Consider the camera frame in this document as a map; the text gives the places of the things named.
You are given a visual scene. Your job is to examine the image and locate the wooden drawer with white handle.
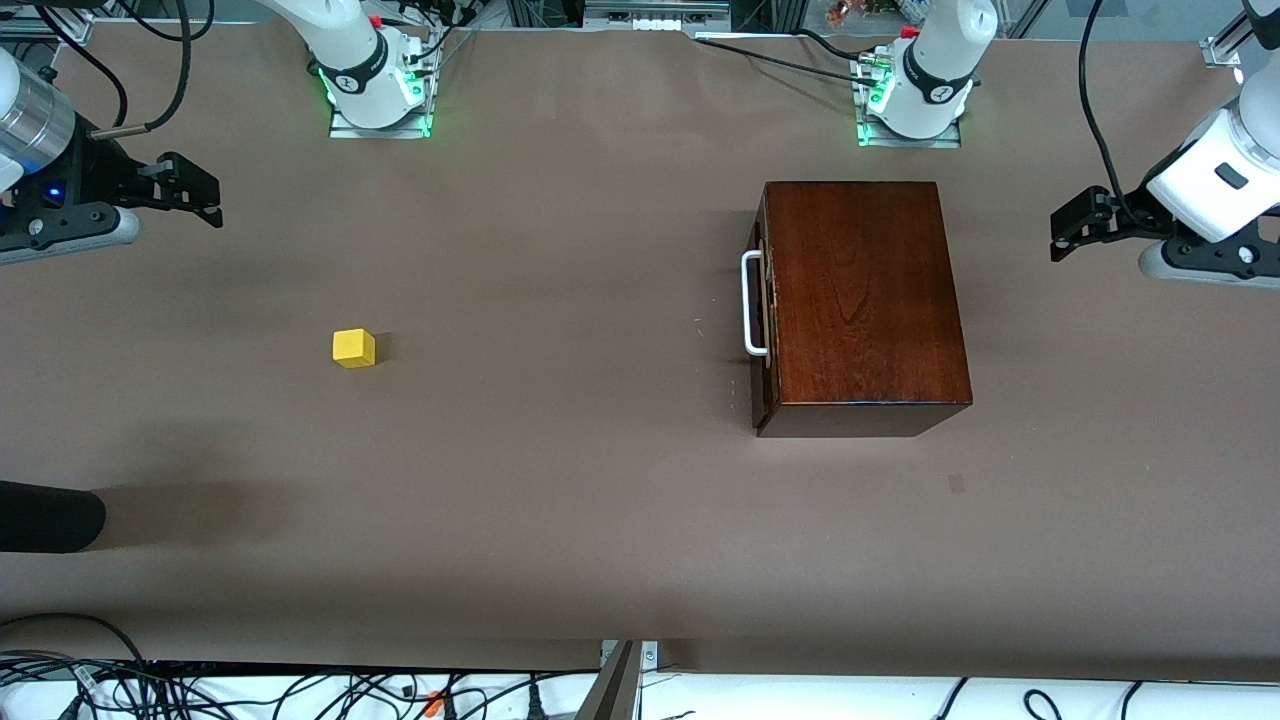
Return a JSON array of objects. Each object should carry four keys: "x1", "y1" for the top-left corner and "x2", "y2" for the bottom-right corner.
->
[{"x1": 742, "y1": 185, "x2": 781, "y2": 438}]

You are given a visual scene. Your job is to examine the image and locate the dark brown wooden cabinet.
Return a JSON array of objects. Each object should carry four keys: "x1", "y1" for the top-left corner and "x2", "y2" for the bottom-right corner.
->
[{"x1": 763, "y1": 181, "x2": 974, "y2": 439}]

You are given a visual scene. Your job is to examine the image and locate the black cylindrical object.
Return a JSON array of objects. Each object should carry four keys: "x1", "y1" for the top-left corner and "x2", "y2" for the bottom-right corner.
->
[{"x1": 0, "y1": 480, "x2": 107, "y2": 554}]

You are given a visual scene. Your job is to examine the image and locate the grey power strip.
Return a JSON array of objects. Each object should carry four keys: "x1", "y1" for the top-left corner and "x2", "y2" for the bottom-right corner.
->
[{"x1": 585, "y1": 0, "x2": 731, "y2": 31}]

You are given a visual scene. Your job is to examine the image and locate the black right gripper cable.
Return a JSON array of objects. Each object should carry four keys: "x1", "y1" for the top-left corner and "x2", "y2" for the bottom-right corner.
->
[{"x1": 90, "y1": 0, "x2": 191, "y2": 139}]

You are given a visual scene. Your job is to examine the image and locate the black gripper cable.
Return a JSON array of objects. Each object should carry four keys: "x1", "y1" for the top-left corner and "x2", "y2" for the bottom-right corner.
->
[
  {"x1": 1077, "y1": 0, "x2": 1141, "y2": 216},
  {"x1": 90, "y1": 0, "x2": 191, "y2": 139}
]

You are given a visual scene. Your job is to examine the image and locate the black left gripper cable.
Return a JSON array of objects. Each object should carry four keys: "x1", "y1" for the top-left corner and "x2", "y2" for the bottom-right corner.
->
[{"x1": 1077, "y1": 0, "x2": 1141, "y2": 216}]

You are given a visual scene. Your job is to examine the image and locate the aluminium frame bar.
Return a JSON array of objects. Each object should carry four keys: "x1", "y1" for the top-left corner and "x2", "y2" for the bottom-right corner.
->
[
  {"x1": 0, "y1": 0, "x2": 93, "y2": 46},
  {"x1": 1203, "y1": 0, "x2": 1280, "y2": 69}
]

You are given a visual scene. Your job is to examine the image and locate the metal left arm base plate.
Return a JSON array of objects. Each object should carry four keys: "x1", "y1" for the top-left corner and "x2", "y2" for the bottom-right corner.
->
[{"x1": 858, "y1": 120, "x2": 963, "y2": 149}]

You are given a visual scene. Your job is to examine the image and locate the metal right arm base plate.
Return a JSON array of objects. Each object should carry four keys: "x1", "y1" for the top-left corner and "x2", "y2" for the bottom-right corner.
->
[{"x1": 328, "y1": 100, "x2": 433, "y2": 139}]

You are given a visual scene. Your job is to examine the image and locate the black cable on table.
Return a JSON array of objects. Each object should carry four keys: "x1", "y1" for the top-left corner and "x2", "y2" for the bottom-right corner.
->
[{"x1": 695, "y1": 35, "x2": 881, "y2": 86}]

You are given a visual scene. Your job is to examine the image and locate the tangled black cables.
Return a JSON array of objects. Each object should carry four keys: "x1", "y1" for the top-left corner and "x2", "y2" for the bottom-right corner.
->
[{"x1": 0, "y1": 612, "x2": 601, "y2": 720}]

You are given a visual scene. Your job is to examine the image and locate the aluminium profile post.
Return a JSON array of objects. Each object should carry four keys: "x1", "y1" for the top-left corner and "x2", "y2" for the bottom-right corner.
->
[{"x1": 578, "y1": 640, "x2": 659, "y2": 720}]

